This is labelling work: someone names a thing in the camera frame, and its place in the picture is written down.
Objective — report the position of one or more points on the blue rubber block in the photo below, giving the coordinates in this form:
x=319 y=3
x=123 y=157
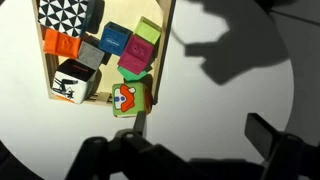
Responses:
x=114 y=38

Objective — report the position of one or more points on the grey rubber block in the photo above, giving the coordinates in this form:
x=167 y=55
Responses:
x=90 y=56

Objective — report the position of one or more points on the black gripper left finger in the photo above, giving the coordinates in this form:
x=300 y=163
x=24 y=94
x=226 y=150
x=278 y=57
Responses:
x=140 y=122

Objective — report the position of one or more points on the orange rubber block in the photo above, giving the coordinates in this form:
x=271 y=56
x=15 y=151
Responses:
x=60 y=44

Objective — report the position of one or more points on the wooden crate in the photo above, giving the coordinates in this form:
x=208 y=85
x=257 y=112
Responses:
x=127 y=13

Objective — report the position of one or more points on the lime green rubber block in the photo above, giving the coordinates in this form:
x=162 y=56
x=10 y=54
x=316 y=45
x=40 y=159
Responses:
x=148 y=30

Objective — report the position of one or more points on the black white triangle fabric cube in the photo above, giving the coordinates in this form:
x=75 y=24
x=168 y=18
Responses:
x=71 y=17

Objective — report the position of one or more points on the pink rubber block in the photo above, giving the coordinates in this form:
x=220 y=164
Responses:
x=136 y=55

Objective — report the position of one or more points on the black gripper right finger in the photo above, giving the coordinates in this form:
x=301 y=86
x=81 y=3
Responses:
x=261 y=134

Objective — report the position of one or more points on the green orange cartoon fabric cube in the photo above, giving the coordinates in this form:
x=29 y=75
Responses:
x=131 y=98

